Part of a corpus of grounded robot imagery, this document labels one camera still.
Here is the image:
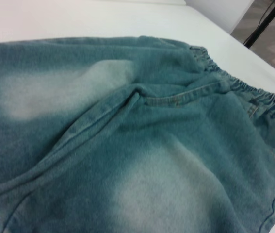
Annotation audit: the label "blue denim shorts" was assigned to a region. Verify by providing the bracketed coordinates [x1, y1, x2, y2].
[0, 35, 275, 233]

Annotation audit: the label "black stand pole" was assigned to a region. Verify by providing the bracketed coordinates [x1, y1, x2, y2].
[243, 0, 275, 47]

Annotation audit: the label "thin dark hanging cable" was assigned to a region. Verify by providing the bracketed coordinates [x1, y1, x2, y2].
[259, 0, 271, 29]

